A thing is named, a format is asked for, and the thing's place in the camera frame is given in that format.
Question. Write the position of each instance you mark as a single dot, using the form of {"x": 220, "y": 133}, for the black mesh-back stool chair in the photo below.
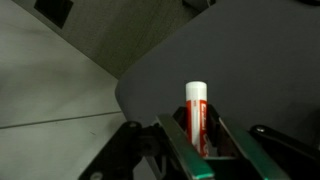
{"x": 250, "y": 50}

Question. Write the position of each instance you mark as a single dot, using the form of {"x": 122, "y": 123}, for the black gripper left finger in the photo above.
{"x": 180, "y": 150}

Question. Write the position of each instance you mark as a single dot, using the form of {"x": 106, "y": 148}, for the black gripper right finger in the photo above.
{"x": 253, "y": 156}

